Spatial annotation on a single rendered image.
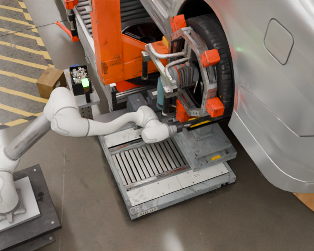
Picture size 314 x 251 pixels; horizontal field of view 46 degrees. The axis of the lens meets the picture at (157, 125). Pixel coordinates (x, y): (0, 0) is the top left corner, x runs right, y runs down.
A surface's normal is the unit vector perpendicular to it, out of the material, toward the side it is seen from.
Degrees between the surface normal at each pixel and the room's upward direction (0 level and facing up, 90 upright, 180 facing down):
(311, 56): 90
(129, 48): 90
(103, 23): 90
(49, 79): 0
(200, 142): 0
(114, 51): 90
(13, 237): 0
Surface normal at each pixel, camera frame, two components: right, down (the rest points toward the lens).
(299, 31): -0.90, 0.16
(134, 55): 0.39, 0.70
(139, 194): 0.03, -0.65
